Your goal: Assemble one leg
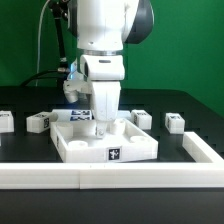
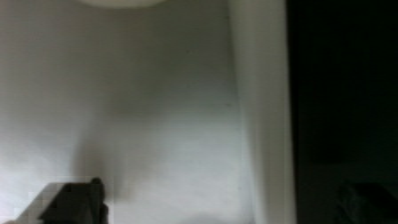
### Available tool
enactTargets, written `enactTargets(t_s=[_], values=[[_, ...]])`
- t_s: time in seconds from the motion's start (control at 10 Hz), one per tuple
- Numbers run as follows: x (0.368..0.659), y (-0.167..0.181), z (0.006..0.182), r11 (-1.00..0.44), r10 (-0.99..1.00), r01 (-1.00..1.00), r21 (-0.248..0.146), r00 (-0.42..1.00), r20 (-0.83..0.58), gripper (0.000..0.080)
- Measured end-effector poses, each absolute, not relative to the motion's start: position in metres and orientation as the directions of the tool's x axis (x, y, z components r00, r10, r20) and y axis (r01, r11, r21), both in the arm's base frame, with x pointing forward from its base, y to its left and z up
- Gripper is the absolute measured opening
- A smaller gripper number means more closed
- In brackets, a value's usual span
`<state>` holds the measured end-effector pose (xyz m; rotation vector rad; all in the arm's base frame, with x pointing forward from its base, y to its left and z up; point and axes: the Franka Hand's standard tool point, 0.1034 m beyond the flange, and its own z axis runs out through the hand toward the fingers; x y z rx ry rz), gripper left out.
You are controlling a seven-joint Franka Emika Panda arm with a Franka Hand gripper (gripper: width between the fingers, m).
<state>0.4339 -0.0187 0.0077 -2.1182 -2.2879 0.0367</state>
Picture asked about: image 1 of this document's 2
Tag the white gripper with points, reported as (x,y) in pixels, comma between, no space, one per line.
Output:
(104,74)

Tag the white square tabletop part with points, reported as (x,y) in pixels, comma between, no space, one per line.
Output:
(76,142)

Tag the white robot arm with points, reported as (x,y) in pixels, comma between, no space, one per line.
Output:
(102,27)

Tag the white sheet with tags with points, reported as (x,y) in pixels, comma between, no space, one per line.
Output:
(66,115)

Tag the white U-shaped obstacle fence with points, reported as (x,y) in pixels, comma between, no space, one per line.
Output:
(207,171)

